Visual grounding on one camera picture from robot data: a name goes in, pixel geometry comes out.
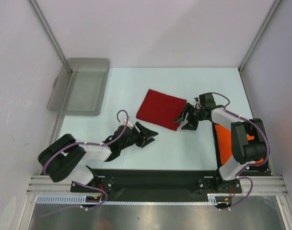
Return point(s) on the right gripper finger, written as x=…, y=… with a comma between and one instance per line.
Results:
x=190, y=126
x=181, y=117

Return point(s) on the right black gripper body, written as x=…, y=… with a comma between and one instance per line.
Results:
x=191, y=115

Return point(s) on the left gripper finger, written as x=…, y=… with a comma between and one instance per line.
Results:
x=146, y=142
x=145, y=132

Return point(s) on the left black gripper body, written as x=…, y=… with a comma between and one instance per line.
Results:
x=135, y=137

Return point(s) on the red t shirt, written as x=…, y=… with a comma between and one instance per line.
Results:
x=161, y=109

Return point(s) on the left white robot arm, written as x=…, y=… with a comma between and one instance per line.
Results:
x=67, y=159

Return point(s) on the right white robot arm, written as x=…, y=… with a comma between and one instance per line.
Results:
x=231, y=170

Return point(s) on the orange folded t shirt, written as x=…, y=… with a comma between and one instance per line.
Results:
x=241, y=144

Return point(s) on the clear plastic bin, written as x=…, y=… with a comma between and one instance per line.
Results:
x=82, y=91

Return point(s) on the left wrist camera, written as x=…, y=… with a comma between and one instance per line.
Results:
x=127, y=123

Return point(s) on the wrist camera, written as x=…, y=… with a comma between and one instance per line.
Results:
x=205, y=100
x=127, y=123

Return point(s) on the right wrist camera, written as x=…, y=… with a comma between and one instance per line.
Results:
x=205, y=100

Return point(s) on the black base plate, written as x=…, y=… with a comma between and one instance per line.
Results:
x=156, y=185

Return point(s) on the white cable duct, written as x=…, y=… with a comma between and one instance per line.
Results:
x=86, y=200

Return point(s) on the aluminium frame rail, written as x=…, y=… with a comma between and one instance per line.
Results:
x=262, y=186

